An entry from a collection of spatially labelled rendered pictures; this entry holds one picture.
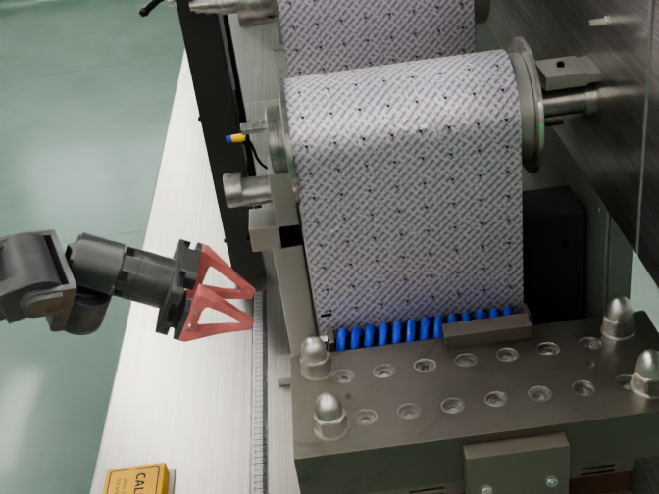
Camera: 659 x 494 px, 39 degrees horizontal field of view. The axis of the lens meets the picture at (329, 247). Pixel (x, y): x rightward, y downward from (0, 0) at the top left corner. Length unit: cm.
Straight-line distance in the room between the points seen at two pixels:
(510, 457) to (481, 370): 12
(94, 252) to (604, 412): 54
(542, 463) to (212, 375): 50
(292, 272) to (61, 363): 189
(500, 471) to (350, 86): 41
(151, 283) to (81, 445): 165
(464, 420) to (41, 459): 183
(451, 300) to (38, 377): 201
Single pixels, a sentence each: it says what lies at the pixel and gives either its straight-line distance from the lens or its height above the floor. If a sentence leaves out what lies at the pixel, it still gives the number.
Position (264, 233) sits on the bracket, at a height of 113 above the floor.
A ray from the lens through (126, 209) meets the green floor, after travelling 371.
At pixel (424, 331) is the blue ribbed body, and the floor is 104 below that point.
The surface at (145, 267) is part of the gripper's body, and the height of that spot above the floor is 116.
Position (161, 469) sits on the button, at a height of 92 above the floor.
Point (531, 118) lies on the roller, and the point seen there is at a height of 126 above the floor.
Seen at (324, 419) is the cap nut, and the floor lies 105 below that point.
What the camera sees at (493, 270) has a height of 108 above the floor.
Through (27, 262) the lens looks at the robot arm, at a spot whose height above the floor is 121.
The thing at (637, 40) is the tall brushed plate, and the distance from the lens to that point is 91.
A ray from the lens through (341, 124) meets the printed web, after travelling 95.
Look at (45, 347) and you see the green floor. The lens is 304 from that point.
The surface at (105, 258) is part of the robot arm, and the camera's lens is 101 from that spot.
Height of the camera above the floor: 167
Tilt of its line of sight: 31 degrees down
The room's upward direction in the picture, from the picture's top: 8 degrees counter-clockwise
